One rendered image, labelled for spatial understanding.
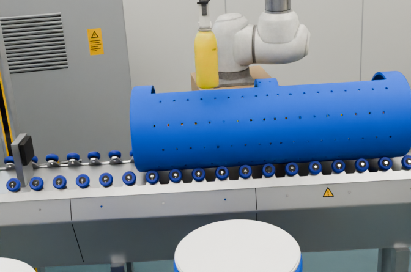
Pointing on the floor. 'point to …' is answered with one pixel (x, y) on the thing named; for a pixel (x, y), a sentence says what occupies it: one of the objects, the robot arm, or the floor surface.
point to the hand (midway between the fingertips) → (204, 14)
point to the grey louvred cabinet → (68, 67)
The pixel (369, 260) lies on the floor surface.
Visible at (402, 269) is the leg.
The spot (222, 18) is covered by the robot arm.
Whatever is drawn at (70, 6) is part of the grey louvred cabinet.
